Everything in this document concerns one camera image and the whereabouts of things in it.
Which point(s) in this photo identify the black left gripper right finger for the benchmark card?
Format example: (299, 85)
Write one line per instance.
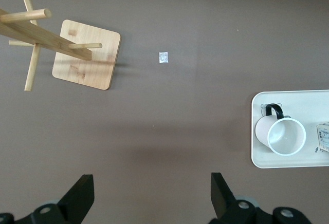
(221, 198)

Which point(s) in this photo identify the blue white milk carton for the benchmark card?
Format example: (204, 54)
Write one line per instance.
(324, 136)

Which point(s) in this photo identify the wooden mug tree stand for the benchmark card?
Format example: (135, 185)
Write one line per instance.
(84, 67)

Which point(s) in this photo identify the cream rabbit print tray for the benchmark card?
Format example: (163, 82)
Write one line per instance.
(264, 157)

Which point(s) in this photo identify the small silver tape piece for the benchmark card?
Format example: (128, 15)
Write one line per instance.
(163, 57)

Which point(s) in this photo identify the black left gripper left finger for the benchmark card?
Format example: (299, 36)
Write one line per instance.
(74, 198)

